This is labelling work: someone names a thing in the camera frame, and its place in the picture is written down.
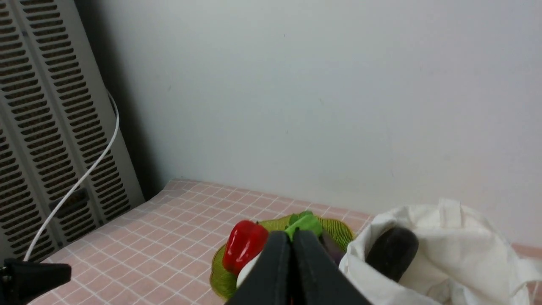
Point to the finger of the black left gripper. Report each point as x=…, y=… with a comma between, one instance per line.
x=22, y=282

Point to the green glass plate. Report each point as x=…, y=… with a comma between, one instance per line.
x=223, y=283

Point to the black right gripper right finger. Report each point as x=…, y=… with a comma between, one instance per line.
x=317, y=279

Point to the purple eggplant on plate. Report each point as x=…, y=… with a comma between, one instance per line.
x=331, y=247

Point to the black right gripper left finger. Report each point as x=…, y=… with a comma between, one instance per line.
x=269, y=281

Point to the green cucumber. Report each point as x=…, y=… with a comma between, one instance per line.
x=304, y=221

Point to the dark eggplant in bag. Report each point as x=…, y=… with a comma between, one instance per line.
x=393, y=252

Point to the red bell pepper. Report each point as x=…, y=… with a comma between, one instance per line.
x=246, y=240

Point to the white cloth tote bag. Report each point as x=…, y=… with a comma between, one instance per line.
x=462, y=259

